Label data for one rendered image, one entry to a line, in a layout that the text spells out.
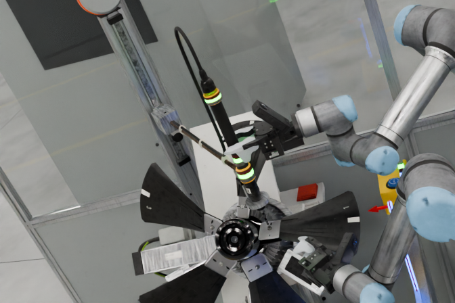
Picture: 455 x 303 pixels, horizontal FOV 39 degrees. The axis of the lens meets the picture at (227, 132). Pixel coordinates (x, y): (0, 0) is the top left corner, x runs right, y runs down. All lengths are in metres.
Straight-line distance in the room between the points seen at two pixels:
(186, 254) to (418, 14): 1.01
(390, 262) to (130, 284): 1.73
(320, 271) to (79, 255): 1.64
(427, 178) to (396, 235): 0.25
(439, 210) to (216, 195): 1.00
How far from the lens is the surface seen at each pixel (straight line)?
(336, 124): 1.72
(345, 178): 2.66
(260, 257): 1.95
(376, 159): 1.65
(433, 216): 1.40
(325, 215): 1.90
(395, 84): 2.46
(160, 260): 2.15
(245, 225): 1.87
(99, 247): 3.05
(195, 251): 2.10
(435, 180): 1.42
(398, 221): 1.61
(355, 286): 1.61
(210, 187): 2.21
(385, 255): 1.67
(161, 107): 2.36
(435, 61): 1.74
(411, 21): 1.85
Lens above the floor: 2.30
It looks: 26 degrees down
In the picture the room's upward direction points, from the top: 23 degrees counter-clockwise
